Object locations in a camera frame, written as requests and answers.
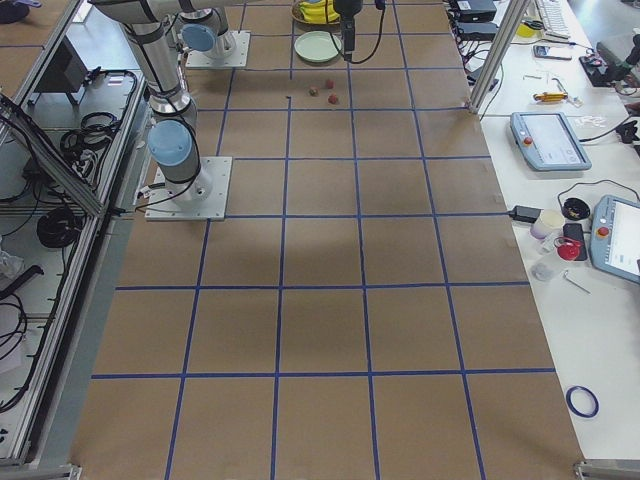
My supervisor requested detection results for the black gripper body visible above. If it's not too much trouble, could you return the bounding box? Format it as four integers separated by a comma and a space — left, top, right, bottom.
333, 0, 363, 22

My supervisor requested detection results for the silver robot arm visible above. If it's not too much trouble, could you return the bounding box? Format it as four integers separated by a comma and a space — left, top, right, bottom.
179, 7, 236, 60
92, 1, 237, 209

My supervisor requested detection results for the light green plate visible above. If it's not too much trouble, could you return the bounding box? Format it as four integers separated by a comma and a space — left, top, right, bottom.
294, 31, 342, 63

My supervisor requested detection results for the yellow banana bunch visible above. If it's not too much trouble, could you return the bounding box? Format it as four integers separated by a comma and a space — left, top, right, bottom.
298, 0, 340, 25

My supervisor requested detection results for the brown wicker basket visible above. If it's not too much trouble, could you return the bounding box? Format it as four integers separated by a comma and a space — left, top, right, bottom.
291, 3, 319, 25

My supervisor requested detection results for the black smartphone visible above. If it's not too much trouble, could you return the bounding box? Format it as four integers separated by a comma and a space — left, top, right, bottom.
532, 45, 573, 61

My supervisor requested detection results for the white keyboard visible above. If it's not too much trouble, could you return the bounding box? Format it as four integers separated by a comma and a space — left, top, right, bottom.
533, 0, 571, 40

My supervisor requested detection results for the far teach pendant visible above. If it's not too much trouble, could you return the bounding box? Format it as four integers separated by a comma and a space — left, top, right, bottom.
510, 112, 592, 171

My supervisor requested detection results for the teach pendant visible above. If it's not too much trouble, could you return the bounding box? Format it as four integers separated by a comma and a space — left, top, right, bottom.
589, 195, 640, 284
510, 112, 592, 171

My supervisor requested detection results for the black power adapter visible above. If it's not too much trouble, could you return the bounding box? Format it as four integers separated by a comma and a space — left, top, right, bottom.
507, 205, 542, 224

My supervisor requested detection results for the white paper cup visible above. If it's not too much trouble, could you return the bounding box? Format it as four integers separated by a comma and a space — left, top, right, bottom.
529, 209, 565, 240

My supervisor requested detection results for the black monitor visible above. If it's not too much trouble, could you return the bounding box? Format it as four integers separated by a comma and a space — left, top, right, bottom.
28, 36, 89, 105

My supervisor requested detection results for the black round dish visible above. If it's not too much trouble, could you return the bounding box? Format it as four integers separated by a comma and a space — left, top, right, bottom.
561, 197, 591, 221

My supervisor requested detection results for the red emergency stop button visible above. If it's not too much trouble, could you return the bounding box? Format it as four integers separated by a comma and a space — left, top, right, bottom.
554, 237, 583, 261

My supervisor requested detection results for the silver allen key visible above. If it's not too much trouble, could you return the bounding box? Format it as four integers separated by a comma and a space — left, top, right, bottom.
562, 270, 591, 295

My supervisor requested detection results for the near teach pendant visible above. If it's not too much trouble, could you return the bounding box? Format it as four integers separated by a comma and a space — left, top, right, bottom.
589, 195, 640, 284

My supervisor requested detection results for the blue tape roll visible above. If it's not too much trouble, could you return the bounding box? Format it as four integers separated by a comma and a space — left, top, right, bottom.
565, 385, 600, 419

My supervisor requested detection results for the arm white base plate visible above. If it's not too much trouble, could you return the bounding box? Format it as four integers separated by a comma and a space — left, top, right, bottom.
186, 30, 251, 70
144, 156, 233, 221

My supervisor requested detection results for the aluminium frame post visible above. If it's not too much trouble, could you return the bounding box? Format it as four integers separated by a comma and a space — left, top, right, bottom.
468, 0, 530, 114

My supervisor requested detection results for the black coiled cable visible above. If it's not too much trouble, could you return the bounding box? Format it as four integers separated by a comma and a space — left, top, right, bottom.
36, 206, 81, 250

